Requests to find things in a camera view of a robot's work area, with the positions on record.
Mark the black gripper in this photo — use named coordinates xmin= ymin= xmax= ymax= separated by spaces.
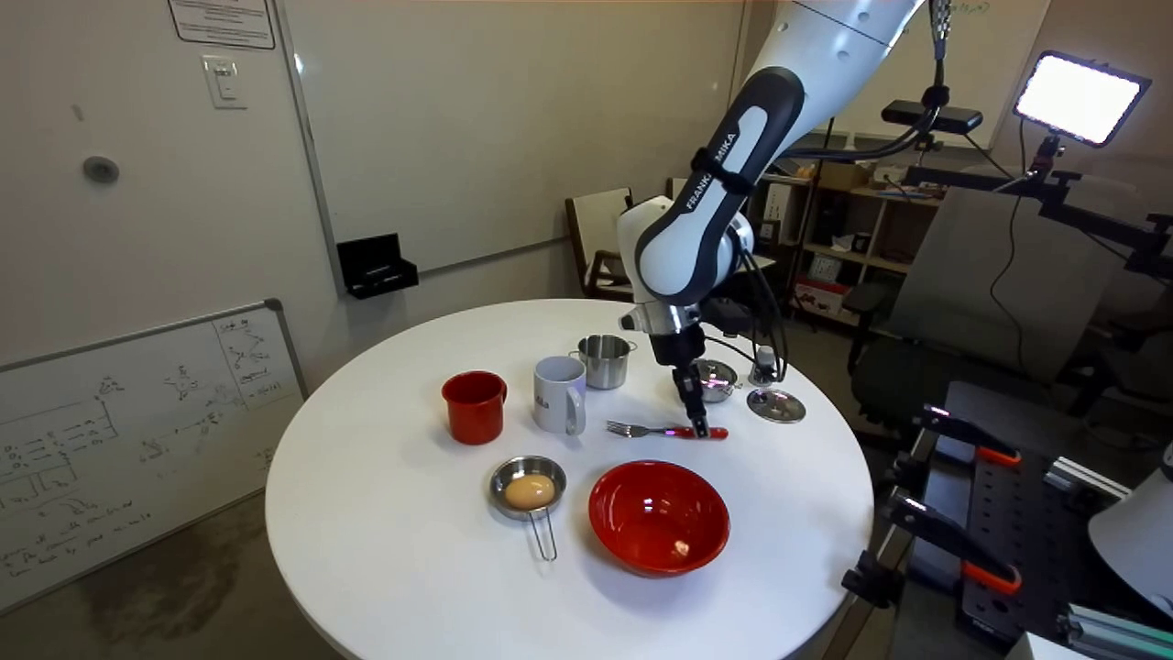
xmin=647 ymin=328 xmax=707 ymax=432

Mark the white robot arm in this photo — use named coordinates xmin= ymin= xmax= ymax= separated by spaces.
xmin=617 ymin=0 xmax=925 ymax=432

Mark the small steel lidded pot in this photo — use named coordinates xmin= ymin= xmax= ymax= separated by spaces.
xmin=698 ymin=361 xmax=738 ymax=402

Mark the steel cup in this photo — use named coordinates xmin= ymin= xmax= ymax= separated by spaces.
xmin=580 ymin=333 xmax=630 ymax=393

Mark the round steel lid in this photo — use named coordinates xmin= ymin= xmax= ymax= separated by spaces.
xmin=749 ymin=390 xmax=805 ymax=423

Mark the white mug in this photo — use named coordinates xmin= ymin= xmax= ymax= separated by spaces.
xmin=534 ymin=357 xmax=588 ymax=437

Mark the red bowl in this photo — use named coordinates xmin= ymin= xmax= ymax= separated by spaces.
xmin=588 ymin=457 xmax=733 ymax=576

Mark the small strainer with egg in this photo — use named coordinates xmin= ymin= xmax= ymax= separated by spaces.
xmin=486 ymin=456 xmax=566 ymax=560

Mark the white round table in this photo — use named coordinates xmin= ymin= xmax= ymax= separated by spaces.
xmin=263 ymin=298 xmax=871 ymax=660

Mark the red cup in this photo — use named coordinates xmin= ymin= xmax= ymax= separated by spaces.
xmin=441 ymin=371 xmax=507 ymax=445

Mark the bright studio light panel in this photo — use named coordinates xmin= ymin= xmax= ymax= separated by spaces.
xmin=1014 ymin=50 xmax=1146 ymax=146

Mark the leaning whiteboard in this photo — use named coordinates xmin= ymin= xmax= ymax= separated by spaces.
xmin=0 ymin=298 xmax=305 ymax=610

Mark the orange handled clamp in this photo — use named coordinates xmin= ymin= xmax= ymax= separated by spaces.
xmin=886 ymin=490 xmax=1023 ymax=598
xmin=914 ymin=402 xmax=1023 ymax=468

